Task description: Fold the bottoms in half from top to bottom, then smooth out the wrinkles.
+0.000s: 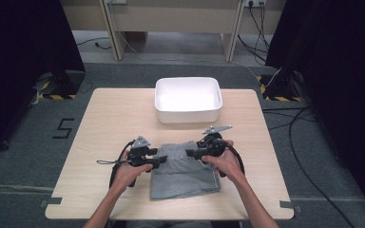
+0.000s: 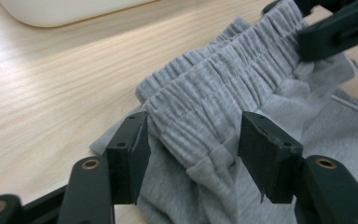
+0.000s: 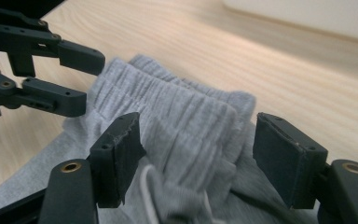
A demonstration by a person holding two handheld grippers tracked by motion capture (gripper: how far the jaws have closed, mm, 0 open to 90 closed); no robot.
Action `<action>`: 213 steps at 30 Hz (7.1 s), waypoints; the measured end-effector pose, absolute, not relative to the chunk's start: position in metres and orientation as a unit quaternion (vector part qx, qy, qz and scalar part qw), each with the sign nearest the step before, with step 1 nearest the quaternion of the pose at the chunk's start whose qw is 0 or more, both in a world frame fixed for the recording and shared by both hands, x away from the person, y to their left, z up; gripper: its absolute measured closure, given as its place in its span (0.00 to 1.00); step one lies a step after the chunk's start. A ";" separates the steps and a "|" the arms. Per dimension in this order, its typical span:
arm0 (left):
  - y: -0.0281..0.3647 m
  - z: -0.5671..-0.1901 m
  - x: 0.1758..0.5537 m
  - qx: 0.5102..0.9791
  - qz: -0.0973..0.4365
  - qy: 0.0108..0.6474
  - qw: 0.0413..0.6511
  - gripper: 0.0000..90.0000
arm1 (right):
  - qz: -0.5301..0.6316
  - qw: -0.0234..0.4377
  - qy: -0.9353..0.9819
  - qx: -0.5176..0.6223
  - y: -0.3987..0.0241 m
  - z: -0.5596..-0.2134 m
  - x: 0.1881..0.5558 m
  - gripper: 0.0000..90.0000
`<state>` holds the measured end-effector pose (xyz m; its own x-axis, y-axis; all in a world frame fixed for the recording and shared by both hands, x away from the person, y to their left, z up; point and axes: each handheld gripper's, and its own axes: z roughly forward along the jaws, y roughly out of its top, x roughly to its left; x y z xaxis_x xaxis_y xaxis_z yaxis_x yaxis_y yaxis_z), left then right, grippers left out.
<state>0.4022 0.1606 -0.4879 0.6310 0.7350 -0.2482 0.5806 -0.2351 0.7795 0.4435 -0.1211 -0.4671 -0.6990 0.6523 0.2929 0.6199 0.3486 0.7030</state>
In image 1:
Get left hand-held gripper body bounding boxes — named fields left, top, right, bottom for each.
left=126, top=136, right=155, bottom=168

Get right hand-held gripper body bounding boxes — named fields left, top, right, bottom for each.
left=197, top=124, right=233, bottom=158

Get grey shorts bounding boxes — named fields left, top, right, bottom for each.
left=149, top=141, right=221, bottom=201

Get white plastic bin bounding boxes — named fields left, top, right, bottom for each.
left=154, top=76, right=223, bottom=124

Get person's left hand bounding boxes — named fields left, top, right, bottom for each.
left=111, top=151, right=153, bottom=195

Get person's right hand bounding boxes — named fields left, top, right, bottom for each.
left=202, top=141, right=245, bottom=185

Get black stand base hazard tape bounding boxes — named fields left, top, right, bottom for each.
left=34, top=69, right=86, bottom=101
left=256, top=74, right=303, bottom=103

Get grey tape piece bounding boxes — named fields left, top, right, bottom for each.
left=279, top=199, right=302, bottom=213
left=39, top=197, right=64, bottom=208

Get beige desk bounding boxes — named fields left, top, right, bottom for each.
left=60, top=0, right=288, bottom=63

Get white power strip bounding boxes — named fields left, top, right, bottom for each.
left=243, top=0, right=267, bottom=8

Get black curtain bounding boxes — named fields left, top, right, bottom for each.
left=265, top=0, right=365, bottom=219
left=0, top=0, right=86, bottom=162

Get right hand-held gripper black cable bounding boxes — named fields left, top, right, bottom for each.
left=224, top=143, right=246, bottom=177

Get grey lanyard strap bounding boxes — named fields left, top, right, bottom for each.
left=96, top=159, right=125, bottom=165

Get black floor cables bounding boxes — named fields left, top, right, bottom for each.
left=261, top=106, right=317, bottom=131

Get long curved black cable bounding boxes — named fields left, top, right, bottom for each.
left=288, top=107, right=355, bottom=228

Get short black floor cable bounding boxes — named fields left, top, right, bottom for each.
left=77, top=36, right=112, bottom=50

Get black power cables bundle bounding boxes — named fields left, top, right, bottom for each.
left=237, top=1, right=272, bottom=66

